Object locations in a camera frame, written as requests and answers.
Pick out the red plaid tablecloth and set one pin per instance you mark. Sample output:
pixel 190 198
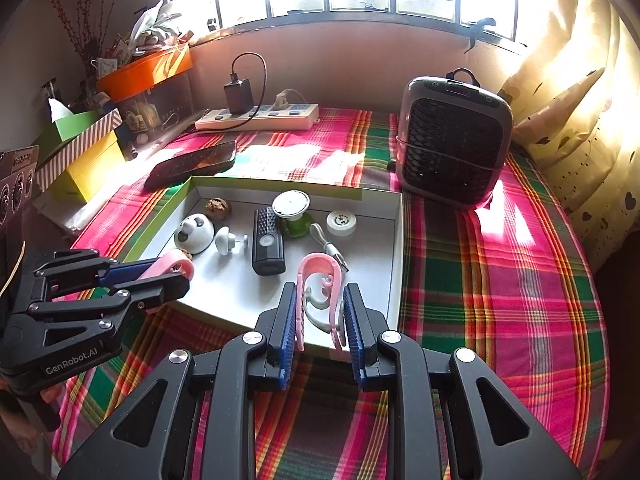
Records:
pixel 510 282

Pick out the orange storage box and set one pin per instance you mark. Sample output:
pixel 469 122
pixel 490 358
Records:
pixel 145 73

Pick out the white cardboard box tray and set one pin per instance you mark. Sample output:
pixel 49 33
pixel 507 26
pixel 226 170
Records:
pixel 227 292

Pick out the green tissue box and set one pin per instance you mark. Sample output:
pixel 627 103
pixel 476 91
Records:
pixel 63 127

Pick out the yellow box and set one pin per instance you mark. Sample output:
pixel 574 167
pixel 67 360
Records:
pixel 87 174

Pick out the white power strip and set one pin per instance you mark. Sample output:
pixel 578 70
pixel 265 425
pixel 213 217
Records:
pixel 293 117

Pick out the black smartphone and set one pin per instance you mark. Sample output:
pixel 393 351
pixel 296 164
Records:
pixel 203 162

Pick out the black window latch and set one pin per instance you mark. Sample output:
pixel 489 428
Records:
pixel 477 29

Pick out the plant on shelf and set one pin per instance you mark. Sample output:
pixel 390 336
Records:
pixel 157 28

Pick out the walnut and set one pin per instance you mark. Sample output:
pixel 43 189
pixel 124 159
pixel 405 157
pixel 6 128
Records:
pixel 218 209
pixel 186 253

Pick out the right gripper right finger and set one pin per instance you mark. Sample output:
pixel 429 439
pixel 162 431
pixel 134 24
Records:
pixel 447 408

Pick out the small white plug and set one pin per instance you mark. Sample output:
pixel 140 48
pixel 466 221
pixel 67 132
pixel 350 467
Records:
pixel 281 100

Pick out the black remote device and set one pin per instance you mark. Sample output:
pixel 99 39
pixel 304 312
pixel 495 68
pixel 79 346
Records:
pixel 267 243

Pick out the cream heart pattern curtain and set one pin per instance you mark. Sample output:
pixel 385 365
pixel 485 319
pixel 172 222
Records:
pixel 575 103

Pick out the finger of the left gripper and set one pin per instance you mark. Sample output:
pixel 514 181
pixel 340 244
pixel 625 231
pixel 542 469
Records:
pixel 115 269
pixel 125 294

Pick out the white panda toy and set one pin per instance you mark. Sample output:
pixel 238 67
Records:
pixel 194 234

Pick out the pink silicone pouch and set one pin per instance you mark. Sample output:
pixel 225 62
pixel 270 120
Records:
pixel 175 261

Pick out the white green suction cup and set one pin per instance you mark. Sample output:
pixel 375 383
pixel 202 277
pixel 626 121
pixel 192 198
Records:
pixel 291 208

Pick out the brown patterned box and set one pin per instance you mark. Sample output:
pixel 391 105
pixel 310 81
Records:
pixel 17 173

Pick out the black charger adapter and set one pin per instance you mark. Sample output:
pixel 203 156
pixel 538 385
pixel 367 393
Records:
pixel 239 95

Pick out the white round tape roll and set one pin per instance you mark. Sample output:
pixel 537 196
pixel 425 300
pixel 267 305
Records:
pixel 341 223

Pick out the grey portable fan heater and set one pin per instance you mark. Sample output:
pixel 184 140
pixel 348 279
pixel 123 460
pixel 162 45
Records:
pixel 452 139

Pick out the pink green clip holder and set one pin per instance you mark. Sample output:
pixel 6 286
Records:
pixel 319 290

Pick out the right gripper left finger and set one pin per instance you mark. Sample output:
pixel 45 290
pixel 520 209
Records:
pixel 153 433

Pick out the white knob hook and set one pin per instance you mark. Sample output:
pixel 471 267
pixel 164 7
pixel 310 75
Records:
pixel 225 241

